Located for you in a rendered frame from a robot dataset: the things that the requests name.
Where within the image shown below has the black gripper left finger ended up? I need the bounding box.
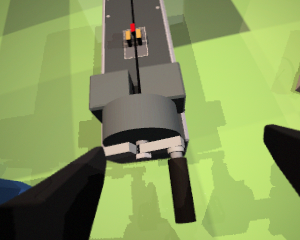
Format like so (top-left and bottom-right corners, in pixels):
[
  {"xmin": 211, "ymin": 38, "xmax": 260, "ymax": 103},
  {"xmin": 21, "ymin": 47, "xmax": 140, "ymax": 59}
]
[{"xmin": 0, "ymin": 146, "xmax": 107, "ymax": 240}]

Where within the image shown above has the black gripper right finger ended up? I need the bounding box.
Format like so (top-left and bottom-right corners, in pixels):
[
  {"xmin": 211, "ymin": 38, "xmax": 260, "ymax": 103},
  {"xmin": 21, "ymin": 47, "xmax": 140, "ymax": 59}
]
[{"xmin": 263, "ymin": 124, "xmax": 300, "ymax": 197}]

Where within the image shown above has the blue rectangular block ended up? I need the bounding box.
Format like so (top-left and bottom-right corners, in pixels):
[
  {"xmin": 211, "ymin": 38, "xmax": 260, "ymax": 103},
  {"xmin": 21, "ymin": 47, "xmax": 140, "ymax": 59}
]
[{"xmin": 0, "ymin": 178, "xmax": 33, "ymax": 205}]

